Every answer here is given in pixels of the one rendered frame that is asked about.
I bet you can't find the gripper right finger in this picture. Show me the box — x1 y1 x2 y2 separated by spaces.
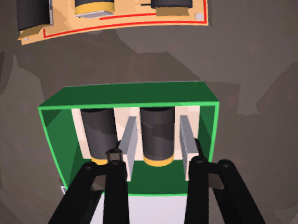
179 115 266 224

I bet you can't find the green open box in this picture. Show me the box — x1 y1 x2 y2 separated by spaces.
38 81 219 196

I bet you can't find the white tray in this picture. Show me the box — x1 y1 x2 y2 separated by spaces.
90 194 187 224

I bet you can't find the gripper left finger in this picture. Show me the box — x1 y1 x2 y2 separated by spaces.
48 116 138 224

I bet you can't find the dark grey cylinder with yellow top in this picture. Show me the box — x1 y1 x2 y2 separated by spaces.
80 108 118 165
16 0 50 31
74 0 115 15
151 0 193 9
139 106 175 166

